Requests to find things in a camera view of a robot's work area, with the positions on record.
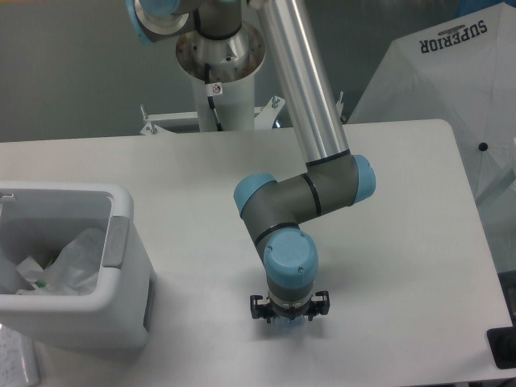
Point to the white Superior umbrella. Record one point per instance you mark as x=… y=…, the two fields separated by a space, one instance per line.
x=462 y=72

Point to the white trash can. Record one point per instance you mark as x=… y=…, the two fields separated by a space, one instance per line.
x=38 y=219

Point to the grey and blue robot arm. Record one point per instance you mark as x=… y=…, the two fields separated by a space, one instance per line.
x=221 y=53

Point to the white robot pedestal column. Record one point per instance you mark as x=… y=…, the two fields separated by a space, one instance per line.
x=225 y=106

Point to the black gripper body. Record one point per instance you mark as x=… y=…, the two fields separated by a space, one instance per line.
x=290 y=310

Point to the white paper sheet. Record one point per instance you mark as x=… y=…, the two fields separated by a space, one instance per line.
x=19 y=366

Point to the trash inside the can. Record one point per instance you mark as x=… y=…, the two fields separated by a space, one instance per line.
x=26 y=278

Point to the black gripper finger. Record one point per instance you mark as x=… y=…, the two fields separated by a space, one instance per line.
x=319 y=304
x=260 y=308

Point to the black device at table edge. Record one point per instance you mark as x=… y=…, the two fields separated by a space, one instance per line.
x=502 y=345

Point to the white plastic bag green print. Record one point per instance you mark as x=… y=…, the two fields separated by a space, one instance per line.
x=75 y=271

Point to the white metal base frame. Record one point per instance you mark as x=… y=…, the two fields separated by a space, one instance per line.
x=274 y=114

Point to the crushed clear plastic bottle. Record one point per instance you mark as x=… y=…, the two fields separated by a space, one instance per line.
x=284 y=325

